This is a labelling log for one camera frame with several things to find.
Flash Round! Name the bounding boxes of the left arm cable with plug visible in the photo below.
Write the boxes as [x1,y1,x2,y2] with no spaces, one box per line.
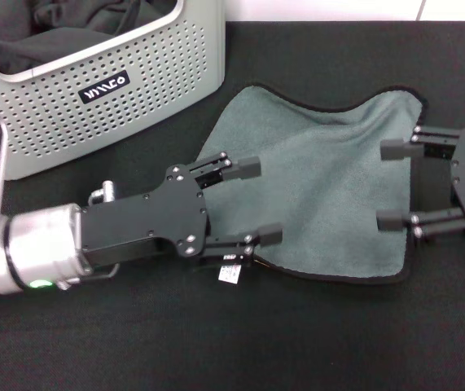
[58,180,122,292]

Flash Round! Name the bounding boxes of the black cloth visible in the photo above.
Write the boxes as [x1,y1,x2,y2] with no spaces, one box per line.
[0,0,177,77]

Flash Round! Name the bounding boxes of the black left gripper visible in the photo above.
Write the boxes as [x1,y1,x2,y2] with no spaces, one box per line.
[79,150,285,269]

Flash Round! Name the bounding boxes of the grey perforated storage box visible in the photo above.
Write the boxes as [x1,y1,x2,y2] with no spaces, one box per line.
[0,0,227,182]

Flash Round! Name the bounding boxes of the black tablecloth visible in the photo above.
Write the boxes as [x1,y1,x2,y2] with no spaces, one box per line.
[0,18,465,391]

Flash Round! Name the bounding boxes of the yellow and grey towel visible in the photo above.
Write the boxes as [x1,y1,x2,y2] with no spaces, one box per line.
[195,82,428,286]

